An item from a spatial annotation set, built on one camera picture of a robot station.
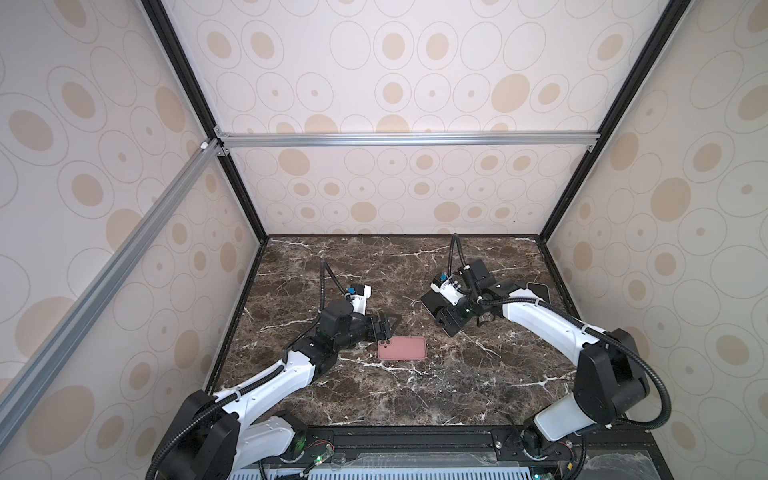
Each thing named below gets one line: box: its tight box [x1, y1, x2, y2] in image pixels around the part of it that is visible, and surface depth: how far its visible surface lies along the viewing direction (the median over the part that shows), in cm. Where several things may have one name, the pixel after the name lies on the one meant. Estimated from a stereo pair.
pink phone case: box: [378, 336, 427, 361], surface depth 92 cm
